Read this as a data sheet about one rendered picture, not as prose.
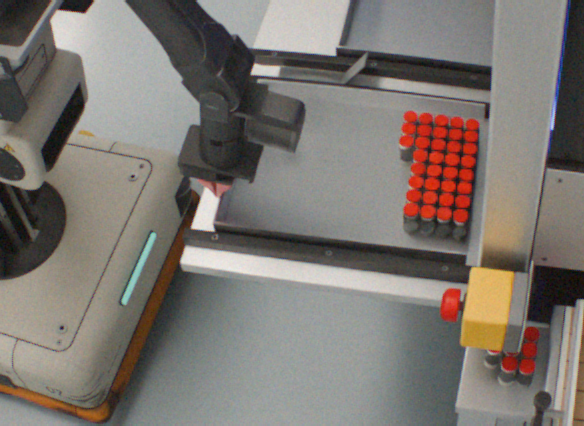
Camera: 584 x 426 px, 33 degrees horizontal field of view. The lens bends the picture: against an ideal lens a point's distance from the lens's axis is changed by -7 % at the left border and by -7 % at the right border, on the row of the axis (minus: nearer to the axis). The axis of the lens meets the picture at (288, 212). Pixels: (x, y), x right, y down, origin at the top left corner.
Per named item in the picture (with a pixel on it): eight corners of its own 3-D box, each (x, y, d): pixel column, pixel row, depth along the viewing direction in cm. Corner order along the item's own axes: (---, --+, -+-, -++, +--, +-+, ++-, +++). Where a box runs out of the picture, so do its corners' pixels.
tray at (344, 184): (484, 119, 148) (485, 104, 145) (465, 268, 134) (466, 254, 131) (260, 94, 155) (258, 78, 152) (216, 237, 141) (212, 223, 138)
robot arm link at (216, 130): (209, 72, 126) (194, 105, 122) (262, 85, 125) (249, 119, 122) (208, 107, 131) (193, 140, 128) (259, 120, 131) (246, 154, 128)
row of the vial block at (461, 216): (479, 139, 145) (480, 119, 142) (466, 242, 136) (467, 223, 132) (464, 137, 146) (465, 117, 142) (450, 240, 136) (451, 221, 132)
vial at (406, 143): (415, 155, 145) (415, 135, 141) (413, 167, 144) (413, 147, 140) (400, 153, 145) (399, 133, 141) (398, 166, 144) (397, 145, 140)
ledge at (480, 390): (570, 336, 128) (572, 330, 126) (560, 425, 121) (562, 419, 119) (470, 324, 131) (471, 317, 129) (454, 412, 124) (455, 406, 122)
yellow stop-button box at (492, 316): (524, 302, 121) (529, 272, 115) (516, 354, 117) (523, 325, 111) (465, 295, 122) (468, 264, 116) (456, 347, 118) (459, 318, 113)
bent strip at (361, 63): (370, 78, 154) (368, 52, 149) (367, 92, 153) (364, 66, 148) (280, 67, 157) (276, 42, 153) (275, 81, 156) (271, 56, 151)
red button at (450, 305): (473, 301, 120) (475, 284, 117) (468, 330, 118) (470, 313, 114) (443, 297, 121) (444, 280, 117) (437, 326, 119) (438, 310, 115)
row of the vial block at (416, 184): (434, 133, 147) (434, 112, 143) (418, 236, 137) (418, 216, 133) (419, 131, 147) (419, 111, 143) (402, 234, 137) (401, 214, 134)
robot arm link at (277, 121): (222, 35, 121) (199, 89, 117) (315, 57, 120) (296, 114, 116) (221, 92, 131) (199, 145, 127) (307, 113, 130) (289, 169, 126)
